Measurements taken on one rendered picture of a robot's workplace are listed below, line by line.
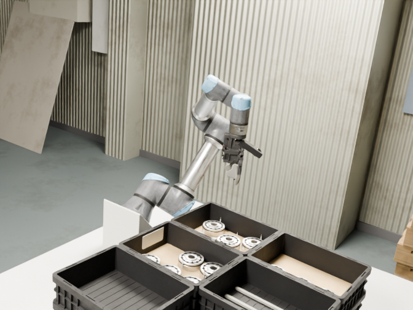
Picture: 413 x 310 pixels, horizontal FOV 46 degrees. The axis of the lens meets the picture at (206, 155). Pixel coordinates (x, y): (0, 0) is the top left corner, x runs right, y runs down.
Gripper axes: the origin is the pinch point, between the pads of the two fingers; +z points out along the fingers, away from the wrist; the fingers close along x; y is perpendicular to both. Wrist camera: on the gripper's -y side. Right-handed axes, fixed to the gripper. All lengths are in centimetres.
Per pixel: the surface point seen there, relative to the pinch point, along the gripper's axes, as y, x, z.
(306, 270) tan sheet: -30.7, 15.8, 31.7
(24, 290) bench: 82, 18, 45
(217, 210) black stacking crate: 3.9, -21.3, 24.5
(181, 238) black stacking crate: 21.1, 3.6, 26.7
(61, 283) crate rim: 62, 45, 23
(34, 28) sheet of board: 185, -399, -9
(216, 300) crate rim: 11, 51, 23
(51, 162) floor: 146, -305, 117
